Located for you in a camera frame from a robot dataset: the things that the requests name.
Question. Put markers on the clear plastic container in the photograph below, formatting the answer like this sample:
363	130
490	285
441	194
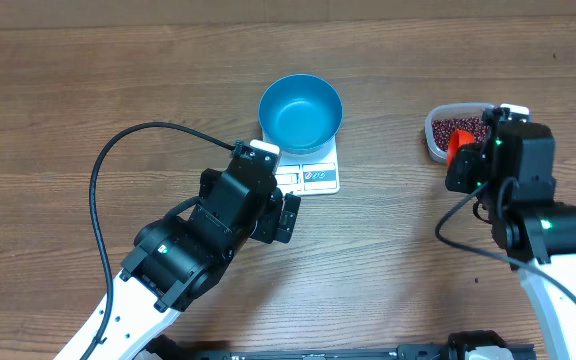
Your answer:
456	110

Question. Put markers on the orange measuring scoop blue handle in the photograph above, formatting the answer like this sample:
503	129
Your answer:
458	139

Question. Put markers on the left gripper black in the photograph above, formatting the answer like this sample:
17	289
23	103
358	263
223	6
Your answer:
266	232

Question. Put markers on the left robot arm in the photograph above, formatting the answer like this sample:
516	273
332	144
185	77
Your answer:
180	257

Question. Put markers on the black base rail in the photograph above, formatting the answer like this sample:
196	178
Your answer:
480	344

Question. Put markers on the red beans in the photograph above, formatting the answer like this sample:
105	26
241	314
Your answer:
443	128

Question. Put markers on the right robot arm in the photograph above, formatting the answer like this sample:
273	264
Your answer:
510	175

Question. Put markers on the white kitchen scale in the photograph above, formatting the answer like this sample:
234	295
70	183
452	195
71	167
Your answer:
308	164

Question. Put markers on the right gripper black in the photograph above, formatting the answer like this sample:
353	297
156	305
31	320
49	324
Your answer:
463	168

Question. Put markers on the blue bowl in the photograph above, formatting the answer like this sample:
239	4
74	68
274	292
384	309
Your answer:
300	113

